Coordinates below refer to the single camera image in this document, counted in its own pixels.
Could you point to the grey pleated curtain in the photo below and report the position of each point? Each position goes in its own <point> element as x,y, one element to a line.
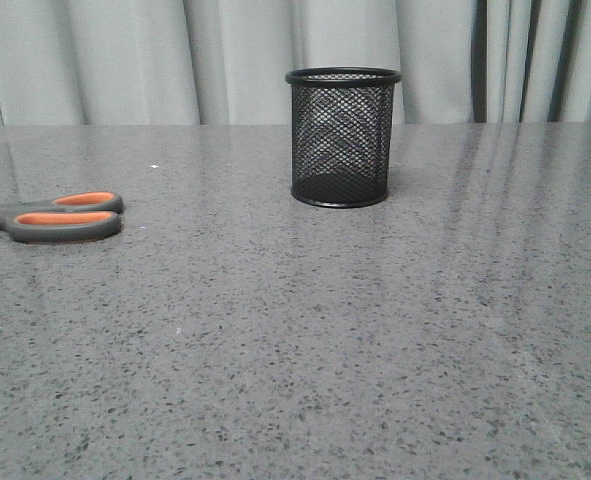
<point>224,62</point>

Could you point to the black mesh pen holder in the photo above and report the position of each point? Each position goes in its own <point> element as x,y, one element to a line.
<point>340,136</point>

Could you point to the grey orange handled scissors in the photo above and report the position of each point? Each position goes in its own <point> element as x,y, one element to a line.
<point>80,217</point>

